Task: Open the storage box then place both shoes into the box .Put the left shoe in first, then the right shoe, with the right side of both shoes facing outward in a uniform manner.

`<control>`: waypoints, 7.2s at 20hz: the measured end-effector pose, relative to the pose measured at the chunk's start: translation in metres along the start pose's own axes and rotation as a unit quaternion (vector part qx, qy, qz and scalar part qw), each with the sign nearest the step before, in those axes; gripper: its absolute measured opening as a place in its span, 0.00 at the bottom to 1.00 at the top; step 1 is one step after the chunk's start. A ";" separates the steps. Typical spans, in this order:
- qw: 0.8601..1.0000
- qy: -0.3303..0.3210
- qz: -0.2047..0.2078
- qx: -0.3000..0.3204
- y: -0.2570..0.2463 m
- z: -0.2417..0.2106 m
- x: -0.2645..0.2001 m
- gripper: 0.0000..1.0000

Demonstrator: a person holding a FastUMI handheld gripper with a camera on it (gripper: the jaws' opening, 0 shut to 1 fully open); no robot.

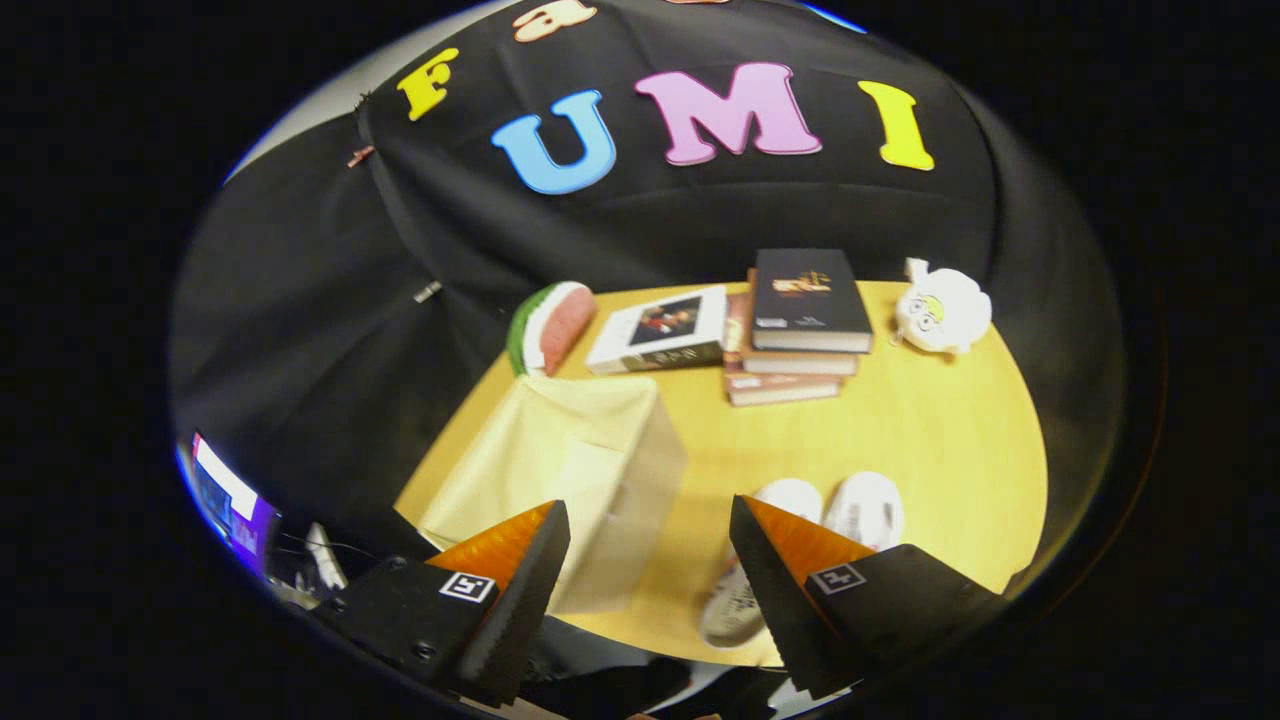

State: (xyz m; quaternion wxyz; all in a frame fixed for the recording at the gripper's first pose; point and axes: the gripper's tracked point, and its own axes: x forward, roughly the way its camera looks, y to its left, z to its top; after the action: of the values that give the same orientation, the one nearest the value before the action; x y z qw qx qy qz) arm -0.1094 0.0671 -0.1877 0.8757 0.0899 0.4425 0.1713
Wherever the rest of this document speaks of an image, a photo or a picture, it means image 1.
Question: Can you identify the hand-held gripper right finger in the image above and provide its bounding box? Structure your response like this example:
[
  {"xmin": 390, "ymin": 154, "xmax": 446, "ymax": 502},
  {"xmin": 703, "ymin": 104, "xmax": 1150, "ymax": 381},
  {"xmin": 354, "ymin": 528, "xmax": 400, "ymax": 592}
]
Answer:
[{"xmin": 728, "ymin": 495, "xmax": 1008, "ymax": 701}]

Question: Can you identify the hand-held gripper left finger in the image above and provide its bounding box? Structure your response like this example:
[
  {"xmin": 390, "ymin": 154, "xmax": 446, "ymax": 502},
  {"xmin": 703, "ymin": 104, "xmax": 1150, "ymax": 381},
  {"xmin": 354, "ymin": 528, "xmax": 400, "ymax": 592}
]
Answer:
[{"xmin": 313, "ymin": 500, "xmax": 571, "ymax": 707}]

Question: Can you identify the white canvas shoe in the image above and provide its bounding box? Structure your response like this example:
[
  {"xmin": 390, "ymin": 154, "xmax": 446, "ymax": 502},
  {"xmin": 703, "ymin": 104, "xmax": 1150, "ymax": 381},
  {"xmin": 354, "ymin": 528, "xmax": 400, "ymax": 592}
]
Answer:
[
  {"xmin": 822, "ymin": 472, "xmax": 906, "ymax": 553},
  {"xmin": 698, "ymin": 478, "xmax": 823, "ymax": 649}
]

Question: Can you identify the cream fabric storage box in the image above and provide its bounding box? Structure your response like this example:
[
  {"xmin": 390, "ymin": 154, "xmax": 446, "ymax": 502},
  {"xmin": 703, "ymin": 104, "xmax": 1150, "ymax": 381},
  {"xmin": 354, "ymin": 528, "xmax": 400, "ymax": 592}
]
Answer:
[{"xmin": 418, "ymin": 372, "xmax": 689, "ymax": 613}]

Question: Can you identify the brown book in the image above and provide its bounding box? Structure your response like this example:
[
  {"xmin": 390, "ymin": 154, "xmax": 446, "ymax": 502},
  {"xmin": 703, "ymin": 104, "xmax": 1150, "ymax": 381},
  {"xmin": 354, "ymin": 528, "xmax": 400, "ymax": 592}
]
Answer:
[
  {"xmin": 740, "ymin": 268, "xmax": 861, "ymax": 377},
  {"xmin": 722, "ymin": 292, "xmax": 846, "ymax": 408}
]

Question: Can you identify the watermelon slice toy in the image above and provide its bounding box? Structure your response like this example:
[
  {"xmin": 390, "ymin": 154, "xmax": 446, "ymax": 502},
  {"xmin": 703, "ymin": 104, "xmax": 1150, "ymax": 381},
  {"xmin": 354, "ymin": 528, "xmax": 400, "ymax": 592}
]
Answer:
[{"xmin": 506, "ymin": 281, "xmax": 598, "ymax": 378}]

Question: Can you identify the white book with portrait cover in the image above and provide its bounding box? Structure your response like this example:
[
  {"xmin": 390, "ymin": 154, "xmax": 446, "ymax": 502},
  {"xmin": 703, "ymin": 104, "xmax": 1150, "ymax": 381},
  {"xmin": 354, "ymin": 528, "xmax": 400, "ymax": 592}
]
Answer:
[{"xmin": 585, "ymin": 285, "xmax": 729, "ymax": 375}]

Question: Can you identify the computer monitor screen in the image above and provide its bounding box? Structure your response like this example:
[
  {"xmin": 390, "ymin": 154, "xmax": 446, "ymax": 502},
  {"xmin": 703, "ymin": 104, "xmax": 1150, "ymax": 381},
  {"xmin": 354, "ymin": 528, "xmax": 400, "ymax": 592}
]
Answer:
[{"xmin": 190, "ymin": 432, "xmax": 276, "ymax": 576}]

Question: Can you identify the white plush toy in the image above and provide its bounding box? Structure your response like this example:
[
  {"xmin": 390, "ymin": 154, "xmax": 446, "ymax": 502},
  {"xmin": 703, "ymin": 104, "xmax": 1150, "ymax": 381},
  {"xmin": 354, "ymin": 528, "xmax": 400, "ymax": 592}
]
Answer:
[{"xmin": 890, "ymin": 257, "xmax": 993, "ymax": 356}]

